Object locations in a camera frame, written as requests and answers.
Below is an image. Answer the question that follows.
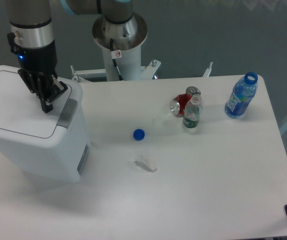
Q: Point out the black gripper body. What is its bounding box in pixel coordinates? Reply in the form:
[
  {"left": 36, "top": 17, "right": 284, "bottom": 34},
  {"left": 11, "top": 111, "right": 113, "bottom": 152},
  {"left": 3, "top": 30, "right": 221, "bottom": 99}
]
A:
[{"left": 7, "top": 32, "right": 58, "bottom": 97}]

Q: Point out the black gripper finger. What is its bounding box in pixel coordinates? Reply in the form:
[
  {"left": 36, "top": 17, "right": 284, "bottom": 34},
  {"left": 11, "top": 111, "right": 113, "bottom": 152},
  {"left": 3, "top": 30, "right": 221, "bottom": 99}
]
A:
[
  {"left": 39, "top": 94, "right": 53, "bottom": 113},
  {"left": 45, "top": 74, "right": 68, "bottom": 103}
]

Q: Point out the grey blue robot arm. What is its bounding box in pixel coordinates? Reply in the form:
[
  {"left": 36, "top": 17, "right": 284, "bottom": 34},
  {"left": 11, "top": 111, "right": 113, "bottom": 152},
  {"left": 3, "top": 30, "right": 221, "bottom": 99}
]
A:
[{"left": 5, "top": 0, "right": 148, "bottom": 113}]

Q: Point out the white trash can body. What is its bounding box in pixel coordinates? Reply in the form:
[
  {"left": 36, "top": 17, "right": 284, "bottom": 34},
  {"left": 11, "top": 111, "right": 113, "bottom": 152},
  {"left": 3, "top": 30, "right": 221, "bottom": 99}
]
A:
[{"left": 0, "top": 82, "right": 91, "bottom": 183}]

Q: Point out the blue bottle cap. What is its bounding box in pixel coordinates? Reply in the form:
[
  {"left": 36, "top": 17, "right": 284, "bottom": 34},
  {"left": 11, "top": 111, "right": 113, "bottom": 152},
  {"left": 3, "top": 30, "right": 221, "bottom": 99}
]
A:
[{"left": 132, "top": 128, "right": 146, "bottom": 141}]

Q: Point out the crushed red soda can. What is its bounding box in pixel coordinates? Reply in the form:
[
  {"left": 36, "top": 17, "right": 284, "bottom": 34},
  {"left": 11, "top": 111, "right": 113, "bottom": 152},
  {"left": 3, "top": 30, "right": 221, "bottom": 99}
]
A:
[{"left": 170, "top": 94, "right": 188, "bottom": 117}]

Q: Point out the crumpled white paper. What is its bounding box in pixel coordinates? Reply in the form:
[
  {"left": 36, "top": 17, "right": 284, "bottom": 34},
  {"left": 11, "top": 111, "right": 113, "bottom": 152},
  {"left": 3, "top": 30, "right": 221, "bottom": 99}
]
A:
[{"left": 134, "top": 154, "right": 158, "bottom": 173}]

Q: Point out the clear green label bottle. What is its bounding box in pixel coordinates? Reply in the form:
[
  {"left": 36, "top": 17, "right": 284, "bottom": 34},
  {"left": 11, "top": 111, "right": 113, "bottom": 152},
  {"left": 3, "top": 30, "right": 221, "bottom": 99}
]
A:
[{"left": 183, "top": 93, "right": 203, "bottom": 129}]

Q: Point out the blue plastic drink bottle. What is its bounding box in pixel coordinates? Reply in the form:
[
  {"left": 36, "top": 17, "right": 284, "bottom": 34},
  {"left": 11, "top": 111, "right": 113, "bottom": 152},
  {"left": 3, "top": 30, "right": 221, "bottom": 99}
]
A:
[{"left": 224, "top": 71, "right": 258, "bottom": 119}]

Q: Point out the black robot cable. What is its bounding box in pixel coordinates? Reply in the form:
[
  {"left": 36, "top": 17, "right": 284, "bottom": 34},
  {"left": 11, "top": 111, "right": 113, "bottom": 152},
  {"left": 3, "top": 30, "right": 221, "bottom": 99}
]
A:
[{"left": 109, "top": 38, "right": 125, "bottom": 82}]

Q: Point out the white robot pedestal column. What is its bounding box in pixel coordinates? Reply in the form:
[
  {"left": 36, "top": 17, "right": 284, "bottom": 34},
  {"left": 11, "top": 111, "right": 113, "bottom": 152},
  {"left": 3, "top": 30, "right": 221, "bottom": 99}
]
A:
[{"left": 101, "top": 46, "right": 142, "bottom": 82}]

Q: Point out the white metal frame bracket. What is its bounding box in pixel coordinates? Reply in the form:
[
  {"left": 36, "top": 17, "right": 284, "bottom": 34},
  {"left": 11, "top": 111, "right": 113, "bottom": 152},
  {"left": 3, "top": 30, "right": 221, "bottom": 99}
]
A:
[{"left": 69, "top": 59, "right": 214, "bottom": 83}]

